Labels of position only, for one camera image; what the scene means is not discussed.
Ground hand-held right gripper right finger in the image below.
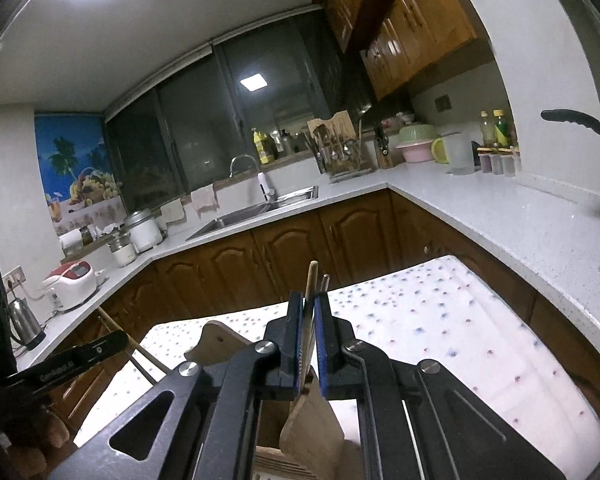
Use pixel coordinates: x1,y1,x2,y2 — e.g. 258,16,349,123
314,292,568,480

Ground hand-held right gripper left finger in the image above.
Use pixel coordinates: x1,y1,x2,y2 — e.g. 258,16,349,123
47,290,306,480

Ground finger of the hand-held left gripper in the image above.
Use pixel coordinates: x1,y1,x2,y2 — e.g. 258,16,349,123
5,331,129,392

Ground wooden chopstick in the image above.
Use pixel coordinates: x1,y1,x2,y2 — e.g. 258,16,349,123
97,307,172,376
127,350,157,382

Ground wooden slatted utensil holder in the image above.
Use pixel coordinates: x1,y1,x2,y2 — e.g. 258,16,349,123
182,320,363,480

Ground steel electric kettle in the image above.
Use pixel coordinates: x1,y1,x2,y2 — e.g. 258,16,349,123
7,296,47,352

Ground white and red rice cooker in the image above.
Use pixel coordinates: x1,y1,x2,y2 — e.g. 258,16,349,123
42,260,107,312

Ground wooden lower cabinets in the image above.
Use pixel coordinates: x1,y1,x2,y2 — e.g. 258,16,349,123
45,187,600,441

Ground wooden cabinets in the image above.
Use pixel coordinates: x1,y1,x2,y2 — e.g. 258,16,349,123
312,0,477,102
45,187,600,441

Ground white floral tablecloth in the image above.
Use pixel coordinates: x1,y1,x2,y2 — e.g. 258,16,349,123
72,255,600,480

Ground paper towel roll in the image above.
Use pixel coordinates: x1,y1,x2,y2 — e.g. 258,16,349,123
60,227,84,257

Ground steel kitchen sink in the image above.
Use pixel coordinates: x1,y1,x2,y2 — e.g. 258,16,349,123
185,185,320,242

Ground white cooker with metal lid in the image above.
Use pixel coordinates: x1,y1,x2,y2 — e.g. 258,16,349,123
124,210,157,254

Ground curved kitchen faucet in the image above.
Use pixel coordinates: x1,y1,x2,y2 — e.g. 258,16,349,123
229,154,277,206

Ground pale dish cloth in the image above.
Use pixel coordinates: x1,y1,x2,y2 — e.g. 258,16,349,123
190,184,219,214
160,200,187,226

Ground utensil drying rack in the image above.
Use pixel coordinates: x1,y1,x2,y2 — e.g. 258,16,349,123
305,112,374,182

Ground yellow detergent bottle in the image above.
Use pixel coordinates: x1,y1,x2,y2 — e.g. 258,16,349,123
251,127,276,165

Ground knife block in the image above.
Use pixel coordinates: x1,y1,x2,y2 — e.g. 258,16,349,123
375,125,396,170

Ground white speckled kitchen countertop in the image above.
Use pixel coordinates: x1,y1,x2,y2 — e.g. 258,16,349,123
10,157,600,361

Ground pink plastic basin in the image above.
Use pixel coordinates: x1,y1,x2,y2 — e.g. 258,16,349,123
395,142,436,164

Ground wooden cutting board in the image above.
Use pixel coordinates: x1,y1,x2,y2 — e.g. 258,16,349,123
307,112,356,142

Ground dark kitchen window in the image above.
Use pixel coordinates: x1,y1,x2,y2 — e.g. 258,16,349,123
102,10,361,211

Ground spice jar set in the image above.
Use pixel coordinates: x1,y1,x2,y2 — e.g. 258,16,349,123
477,146,521,177

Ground pale oil bottle yellow cap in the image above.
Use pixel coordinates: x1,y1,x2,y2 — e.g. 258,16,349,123
480,111,496,149

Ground green oil bottle yellow cap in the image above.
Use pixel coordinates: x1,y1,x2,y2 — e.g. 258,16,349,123
493,109,511,149

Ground wooden upper cabinets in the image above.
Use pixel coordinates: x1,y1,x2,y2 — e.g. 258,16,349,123
312,0,477,102

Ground black wok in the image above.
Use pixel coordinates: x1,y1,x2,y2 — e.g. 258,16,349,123
541,109,600,149

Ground grey range hood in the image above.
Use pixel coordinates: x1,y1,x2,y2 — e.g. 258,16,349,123
530,0,600,133

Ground tropical fruit wall poster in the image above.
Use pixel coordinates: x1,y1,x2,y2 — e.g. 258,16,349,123
34,115,126,236

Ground white pitcher with green handle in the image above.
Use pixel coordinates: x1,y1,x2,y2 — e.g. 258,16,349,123
431,132,476,176

